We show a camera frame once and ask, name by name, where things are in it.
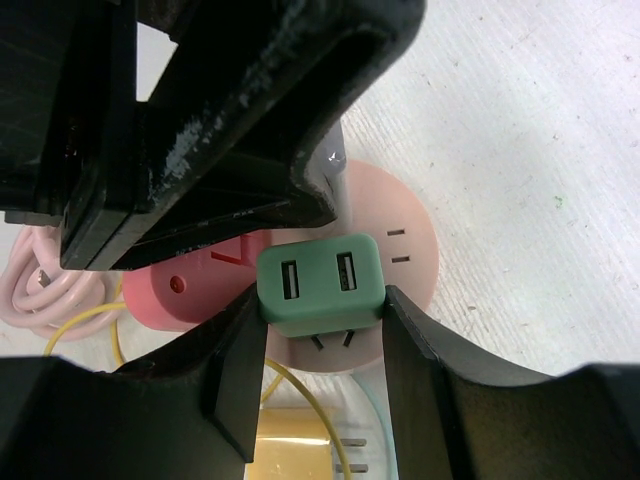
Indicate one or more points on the green plug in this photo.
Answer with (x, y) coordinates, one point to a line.
(321, 286)

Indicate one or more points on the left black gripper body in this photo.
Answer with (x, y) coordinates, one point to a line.
(59, 61)

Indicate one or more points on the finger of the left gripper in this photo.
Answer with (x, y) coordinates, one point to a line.
(225, 143)

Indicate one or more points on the round pink power strip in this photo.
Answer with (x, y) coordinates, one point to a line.
(380, 205)

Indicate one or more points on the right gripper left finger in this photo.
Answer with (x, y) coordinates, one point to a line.
(187, 410)

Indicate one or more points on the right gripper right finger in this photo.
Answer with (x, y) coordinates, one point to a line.
(461, 412)

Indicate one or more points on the pink socket adapter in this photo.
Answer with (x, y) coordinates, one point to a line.
(177, 294)

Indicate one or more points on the yellow charger plug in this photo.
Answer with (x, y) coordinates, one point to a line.
(293, 443)

